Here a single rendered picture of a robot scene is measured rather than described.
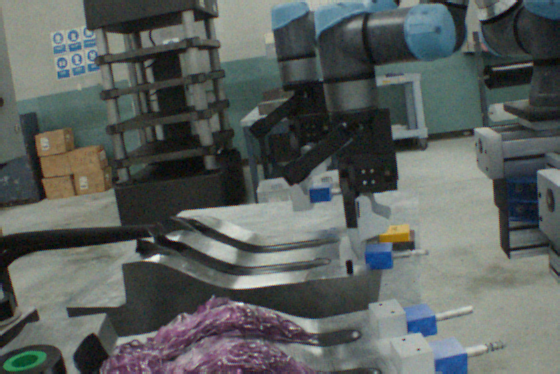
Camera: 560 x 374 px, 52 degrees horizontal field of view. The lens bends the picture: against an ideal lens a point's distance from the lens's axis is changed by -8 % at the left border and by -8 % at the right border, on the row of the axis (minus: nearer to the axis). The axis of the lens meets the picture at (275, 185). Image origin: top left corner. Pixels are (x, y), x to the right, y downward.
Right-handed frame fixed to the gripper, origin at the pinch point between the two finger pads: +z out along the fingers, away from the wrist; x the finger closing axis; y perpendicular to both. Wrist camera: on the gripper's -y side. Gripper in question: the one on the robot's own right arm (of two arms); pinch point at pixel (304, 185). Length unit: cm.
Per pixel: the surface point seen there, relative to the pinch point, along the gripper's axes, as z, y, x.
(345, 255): 4.4, 10.9, -31.6
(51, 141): 23, -409, 524
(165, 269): 3.1, -15.5, -36.1
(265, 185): 63, -92, 314
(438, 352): 8, 24, -57
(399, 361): 8, 19, -59
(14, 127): -20, -73, 10
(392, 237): 12.1, 16.0, -0.6
